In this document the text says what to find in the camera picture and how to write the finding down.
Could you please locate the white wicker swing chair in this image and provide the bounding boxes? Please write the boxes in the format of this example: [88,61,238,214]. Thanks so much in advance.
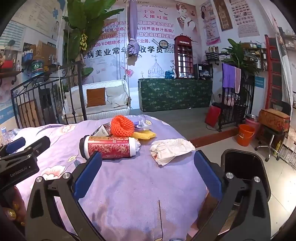
[62,79,131,121]

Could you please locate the black trash bin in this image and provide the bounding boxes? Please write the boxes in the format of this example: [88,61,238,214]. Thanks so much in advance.
[220,149,271,210]

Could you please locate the potted green plant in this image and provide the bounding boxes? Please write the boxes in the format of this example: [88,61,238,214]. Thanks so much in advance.
[222,38,260,75]

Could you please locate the large banana plant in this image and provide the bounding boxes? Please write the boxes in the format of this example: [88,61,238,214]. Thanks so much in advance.
[62,0,111,77]

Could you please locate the pink towel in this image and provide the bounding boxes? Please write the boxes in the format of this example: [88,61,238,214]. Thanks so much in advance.
[234,67,241,94]

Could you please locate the orange bucket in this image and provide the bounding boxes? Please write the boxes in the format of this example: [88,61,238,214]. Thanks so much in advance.
[236,124,255,147]

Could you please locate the white paper wrapper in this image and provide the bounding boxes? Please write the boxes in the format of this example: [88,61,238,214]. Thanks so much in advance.
[150,138,196,166]

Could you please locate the clear plastic bag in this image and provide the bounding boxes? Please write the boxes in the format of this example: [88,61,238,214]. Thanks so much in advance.
[135,115,152,131]

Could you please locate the pink basin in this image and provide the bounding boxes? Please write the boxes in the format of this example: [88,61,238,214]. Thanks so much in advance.
[245,114,260,133]

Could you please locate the purple floral cloth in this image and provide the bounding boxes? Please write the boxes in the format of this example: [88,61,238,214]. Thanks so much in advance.
[14,115,207,241]

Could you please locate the purple hanging cloth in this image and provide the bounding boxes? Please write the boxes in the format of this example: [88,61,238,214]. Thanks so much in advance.
[127,0,141,65]

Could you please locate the clear water bottle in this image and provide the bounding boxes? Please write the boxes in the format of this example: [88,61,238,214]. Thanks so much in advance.
[0,127,14,145]

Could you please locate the orange foam fruit net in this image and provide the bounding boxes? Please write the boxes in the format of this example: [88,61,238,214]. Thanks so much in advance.
[110,115,135,137]

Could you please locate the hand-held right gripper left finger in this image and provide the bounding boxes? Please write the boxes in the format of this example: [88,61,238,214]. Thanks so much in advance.
[24,151,103,241]

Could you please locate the orange cushion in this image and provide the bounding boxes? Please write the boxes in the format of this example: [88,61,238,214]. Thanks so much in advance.
[86,88,106,108]

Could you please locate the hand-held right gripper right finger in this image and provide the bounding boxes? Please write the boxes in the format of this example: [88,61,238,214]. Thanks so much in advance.
[190,150,272,241]

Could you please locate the white basket shelf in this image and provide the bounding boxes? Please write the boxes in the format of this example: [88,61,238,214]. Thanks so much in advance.
[279,139,296,167]

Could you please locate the blue green paint bucket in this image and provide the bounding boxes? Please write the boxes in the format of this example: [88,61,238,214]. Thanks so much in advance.
[31,60,44,78]

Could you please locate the person's left hand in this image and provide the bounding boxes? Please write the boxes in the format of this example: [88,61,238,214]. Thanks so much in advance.
[0,185,27,229]

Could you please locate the purple towel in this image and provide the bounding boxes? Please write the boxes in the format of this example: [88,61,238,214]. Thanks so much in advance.
[222,63,236,89]

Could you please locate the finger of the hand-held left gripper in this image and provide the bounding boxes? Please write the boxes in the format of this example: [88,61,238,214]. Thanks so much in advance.
[22,136,51,158]
[5,137,26,154]

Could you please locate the red ladder shelf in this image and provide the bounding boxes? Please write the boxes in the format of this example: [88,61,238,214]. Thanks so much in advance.
[264,35,284,109]

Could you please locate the black box cabinet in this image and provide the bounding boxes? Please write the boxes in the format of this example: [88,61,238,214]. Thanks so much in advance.
[194,63,213,79]

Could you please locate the black metal rack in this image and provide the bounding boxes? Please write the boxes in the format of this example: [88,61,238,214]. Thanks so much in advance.
[217,62,255,132]

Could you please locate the large wall poster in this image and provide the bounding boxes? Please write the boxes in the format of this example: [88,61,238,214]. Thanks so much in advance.
[88,0,201,88]

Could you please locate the red patterned drink cup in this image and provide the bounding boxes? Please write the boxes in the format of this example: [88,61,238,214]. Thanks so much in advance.
[79,135,141,160]

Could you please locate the green floral mattress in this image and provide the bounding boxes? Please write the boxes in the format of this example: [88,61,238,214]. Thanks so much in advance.
[138,78,213,112]

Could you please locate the small milk carton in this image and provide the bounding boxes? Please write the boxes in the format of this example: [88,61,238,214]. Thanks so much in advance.
[90,123,112,138]

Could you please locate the red telephone booth cabinet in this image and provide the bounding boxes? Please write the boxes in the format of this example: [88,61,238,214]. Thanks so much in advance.
[174,35,194,79]

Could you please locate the red bag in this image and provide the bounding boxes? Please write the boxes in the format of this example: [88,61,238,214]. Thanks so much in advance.
[205,105,222,128]

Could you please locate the brown patterned cushion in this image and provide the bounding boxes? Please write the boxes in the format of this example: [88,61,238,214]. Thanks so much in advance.
[258,109,290,132]

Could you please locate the black metal fence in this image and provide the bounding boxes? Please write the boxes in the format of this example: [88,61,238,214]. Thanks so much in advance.
[10,61,88,129]

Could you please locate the swivel stool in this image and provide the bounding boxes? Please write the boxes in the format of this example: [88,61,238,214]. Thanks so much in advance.
[254,126,286,163]

